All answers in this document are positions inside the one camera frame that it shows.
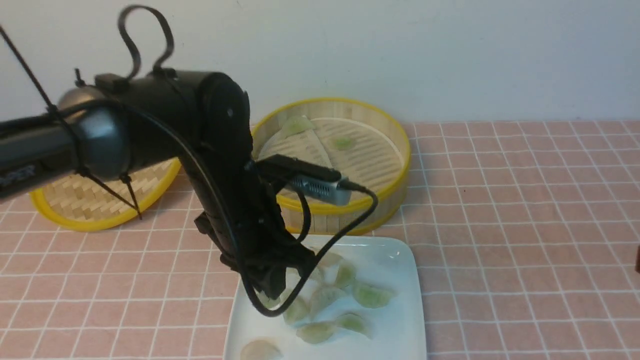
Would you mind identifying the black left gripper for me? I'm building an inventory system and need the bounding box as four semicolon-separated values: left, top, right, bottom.
195;200;317;299

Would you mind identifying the black left camera cable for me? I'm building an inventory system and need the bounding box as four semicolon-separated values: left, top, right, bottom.
115;97;379;318

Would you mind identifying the green dumpling plate centre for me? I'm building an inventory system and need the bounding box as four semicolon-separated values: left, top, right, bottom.
308;285;347;319

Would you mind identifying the bamboo steamer lid yellow rim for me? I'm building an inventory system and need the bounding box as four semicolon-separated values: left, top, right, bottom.
29;158;181;232

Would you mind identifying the green dumpling plate lower right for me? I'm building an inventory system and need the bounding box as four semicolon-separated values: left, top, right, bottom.
333;312;373;339

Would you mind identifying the green dumpling plate left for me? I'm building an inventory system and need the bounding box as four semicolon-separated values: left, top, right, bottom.
282;296;310;326

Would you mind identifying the green dumpling plate upper middle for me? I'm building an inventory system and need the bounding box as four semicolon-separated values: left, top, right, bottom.
333;260;357;289

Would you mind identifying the white steamer liner cloth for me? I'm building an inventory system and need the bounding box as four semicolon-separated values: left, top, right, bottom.
253;117;410;192

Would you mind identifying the white square plate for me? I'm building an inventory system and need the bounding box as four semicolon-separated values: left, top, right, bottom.
222;235;427;360

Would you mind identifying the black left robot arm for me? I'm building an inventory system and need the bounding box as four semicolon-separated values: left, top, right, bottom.
0;69;318;298

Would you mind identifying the bamboo steamer basket yellow rim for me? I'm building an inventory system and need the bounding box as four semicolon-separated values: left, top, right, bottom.
252;97;412;235

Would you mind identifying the green dumpling plate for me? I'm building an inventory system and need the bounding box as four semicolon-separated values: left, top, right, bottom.
282;296;310;326
333;312;373;339
308;285;347;319
352;281;396;309
295;321;337;345
333;260;357;289

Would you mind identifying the green dumpling plate lower middle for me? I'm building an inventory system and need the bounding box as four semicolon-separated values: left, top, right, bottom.
295;321;337;345

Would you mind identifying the pale dumpling plate top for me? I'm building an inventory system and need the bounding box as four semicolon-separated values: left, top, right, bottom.
318;251;344;268

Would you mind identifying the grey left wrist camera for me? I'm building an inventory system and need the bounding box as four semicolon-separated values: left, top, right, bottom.
256;154;367;206

